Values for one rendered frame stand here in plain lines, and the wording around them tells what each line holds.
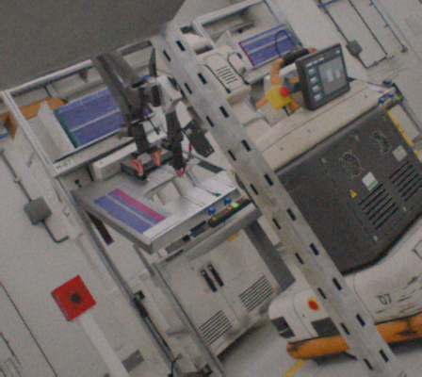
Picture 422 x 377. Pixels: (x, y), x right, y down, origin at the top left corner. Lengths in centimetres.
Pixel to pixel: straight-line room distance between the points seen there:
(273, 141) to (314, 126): 14
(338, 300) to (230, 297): 229
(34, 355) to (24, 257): 73
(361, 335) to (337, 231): 104
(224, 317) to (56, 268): 184
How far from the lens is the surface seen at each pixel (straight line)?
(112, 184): 297
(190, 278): 285
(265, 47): 395
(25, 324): 428
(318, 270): 65
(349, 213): 167
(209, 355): 251
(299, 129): 167
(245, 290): 299
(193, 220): 258
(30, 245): 436
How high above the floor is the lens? 69
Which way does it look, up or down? 4 degrees up
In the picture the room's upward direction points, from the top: 33 degrees counter-clockwise
